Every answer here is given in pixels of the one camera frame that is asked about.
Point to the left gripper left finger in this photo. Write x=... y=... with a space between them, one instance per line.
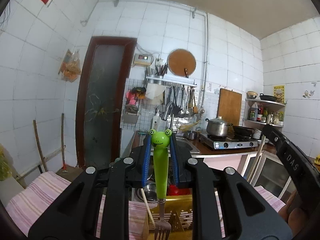
x=96 y=201

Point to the black wok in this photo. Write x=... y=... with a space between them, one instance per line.
x=241 y=132

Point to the orange hanging bag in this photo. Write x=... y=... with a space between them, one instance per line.
x=70 y=67

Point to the steel cooking pot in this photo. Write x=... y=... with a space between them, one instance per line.
x=217 y=127

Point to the round wooden board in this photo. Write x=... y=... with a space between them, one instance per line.
x=181 y=62

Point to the dark brown door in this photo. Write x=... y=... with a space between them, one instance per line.
x=99 y=103

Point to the steel sink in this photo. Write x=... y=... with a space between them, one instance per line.
x=184 y=143

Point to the wall utensil rack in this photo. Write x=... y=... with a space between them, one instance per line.
x=174 y=79

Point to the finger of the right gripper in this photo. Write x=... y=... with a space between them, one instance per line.
x=305 y=177

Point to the green frog handle fork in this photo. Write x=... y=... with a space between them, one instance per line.
x=160 y=142

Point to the pink striped tablecloth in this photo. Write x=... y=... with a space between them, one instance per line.
x=27 y=206

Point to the yellow wall poster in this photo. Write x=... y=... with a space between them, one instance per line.
x=279 y=93

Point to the yellow perforated utensil holder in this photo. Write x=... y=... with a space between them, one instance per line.
x=178 y=212

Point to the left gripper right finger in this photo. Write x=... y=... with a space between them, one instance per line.
x=225 y=205

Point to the yellow plastic bag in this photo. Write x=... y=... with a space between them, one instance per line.
x=5 y=171

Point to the gas stove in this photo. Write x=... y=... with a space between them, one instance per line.
x=225 y=143

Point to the corner shelf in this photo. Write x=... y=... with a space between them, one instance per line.
x=258 y=113

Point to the person right hand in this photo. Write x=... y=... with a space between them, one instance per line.
x=295 y=217

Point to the rectangular wooden cutting board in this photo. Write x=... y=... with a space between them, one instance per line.
x=229 y=106

